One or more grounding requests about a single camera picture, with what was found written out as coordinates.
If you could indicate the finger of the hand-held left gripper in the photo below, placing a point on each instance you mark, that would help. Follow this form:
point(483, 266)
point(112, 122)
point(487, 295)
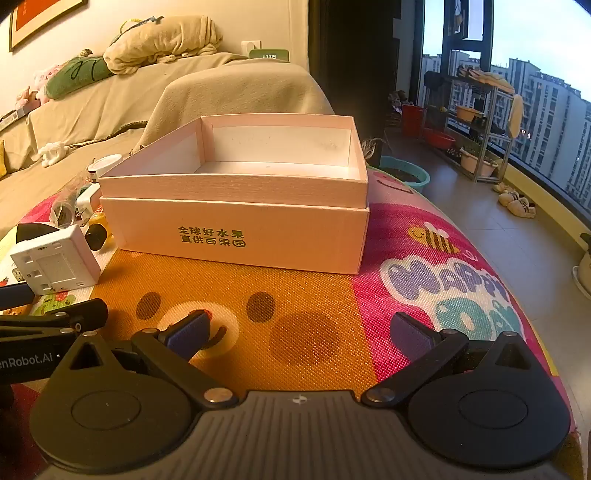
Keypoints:
point(16, 295)
point(60, 314)

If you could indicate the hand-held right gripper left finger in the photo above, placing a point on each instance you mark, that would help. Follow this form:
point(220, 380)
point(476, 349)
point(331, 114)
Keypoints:
point(189, 333)

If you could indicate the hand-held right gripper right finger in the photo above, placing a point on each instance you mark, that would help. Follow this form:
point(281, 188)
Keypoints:
point(413, 336)

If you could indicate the white square plastic box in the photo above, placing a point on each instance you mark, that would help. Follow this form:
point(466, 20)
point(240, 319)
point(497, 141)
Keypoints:
point(55, 258)

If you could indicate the yellow bar with black cap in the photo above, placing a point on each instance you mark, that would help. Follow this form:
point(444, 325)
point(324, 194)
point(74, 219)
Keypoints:
point(97, 230)

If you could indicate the pink cardboard box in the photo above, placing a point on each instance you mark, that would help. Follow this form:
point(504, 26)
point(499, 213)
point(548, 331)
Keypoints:
point(231, 217)

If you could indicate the white lidded jar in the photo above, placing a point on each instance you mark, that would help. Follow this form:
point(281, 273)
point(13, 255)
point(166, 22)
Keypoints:
point(107, 164)

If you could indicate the clear plastic bag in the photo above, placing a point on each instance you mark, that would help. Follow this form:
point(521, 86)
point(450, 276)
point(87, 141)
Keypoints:
point(67, 203)

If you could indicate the colourful printed play mat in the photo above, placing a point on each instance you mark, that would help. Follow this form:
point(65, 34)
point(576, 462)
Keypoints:
point(300, 295)

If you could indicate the white plush toy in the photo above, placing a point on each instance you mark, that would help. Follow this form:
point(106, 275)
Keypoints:
point(53, 153)

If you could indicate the teal basin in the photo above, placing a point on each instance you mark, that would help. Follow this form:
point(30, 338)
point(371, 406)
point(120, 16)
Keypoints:
point(415, 180)

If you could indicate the printed flat box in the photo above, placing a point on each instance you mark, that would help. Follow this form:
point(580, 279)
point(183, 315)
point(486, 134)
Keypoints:
point(14, 117)

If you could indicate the white planter box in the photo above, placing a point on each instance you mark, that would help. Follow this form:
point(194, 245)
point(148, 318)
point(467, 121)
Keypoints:
point(478, 164)

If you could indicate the straw bundle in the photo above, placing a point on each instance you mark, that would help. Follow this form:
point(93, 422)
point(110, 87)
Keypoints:
point(375, 148)

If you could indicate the red basin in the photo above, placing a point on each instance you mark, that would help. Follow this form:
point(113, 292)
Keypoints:
point(438, 138)

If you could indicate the pink plush toy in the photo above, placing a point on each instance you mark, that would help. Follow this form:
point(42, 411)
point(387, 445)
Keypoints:
point(25, 96)
point(46, 76)

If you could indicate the beige covered sofa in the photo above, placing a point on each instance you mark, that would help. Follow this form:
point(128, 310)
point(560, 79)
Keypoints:
point(115, 106)

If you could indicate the red bucket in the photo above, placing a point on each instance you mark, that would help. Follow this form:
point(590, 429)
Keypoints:
point(412, 121)

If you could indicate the metal storage rack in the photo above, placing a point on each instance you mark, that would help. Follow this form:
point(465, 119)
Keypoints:
point(489, 134)

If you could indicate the green plush pillow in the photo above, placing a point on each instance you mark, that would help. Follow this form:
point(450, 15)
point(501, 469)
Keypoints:
point(74, 74)

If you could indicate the yellow basin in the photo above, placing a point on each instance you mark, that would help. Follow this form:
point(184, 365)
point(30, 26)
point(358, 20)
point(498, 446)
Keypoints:
point(468, 113)

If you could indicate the yellow hanging towel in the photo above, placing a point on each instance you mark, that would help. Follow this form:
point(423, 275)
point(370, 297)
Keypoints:
point(516, 115)

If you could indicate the large window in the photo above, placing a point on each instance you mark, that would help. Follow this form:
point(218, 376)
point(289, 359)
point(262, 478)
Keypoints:
point(545, 101)

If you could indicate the framed orange picture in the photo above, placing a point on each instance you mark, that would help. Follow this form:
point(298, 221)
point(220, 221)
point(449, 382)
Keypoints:
point(41, 18)

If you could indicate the dark curtain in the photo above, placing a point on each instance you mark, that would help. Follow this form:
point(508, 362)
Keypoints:
point(364, 60)

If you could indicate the beige bundled blanket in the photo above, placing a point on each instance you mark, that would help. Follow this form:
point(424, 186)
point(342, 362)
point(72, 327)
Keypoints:
point(157, 46)

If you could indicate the green digital clock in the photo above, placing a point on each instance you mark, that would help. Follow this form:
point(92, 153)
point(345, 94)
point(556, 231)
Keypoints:
point(270, 54)

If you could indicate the white wall socket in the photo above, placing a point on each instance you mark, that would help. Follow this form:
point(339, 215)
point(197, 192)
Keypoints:
point(251, 47)

